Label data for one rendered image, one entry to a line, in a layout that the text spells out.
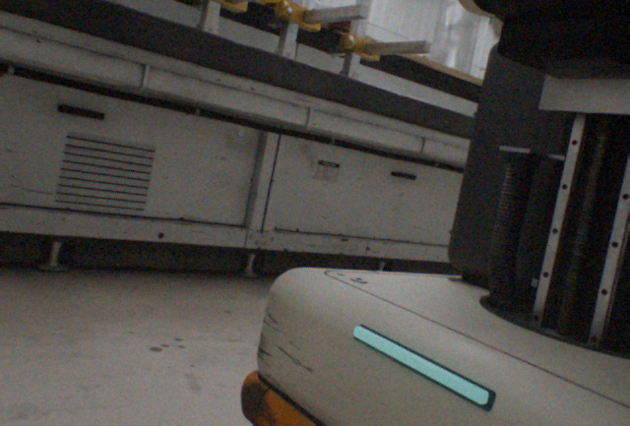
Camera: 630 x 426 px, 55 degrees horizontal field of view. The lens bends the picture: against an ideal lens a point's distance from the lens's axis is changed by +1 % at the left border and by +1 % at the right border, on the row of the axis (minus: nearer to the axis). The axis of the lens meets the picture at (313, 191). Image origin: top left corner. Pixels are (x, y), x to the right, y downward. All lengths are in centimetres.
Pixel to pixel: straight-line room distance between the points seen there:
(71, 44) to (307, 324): 98
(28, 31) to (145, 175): 56
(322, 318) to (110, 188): 115
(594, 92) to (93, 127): 133
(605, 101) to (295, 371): 51
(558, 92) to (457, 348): 38
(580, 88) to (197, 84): 106
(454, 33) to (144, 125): 551
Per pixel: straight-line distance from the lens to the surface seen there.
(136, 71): 159
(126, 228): 183
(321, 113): 188
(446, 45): 702
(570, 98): 86
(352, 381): 72
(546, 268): 88
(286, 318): 82
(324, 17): 172
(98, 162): 180
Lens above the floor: 43
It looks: 3 degrees down
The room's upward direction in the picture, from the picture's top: 11 degrees clockwise
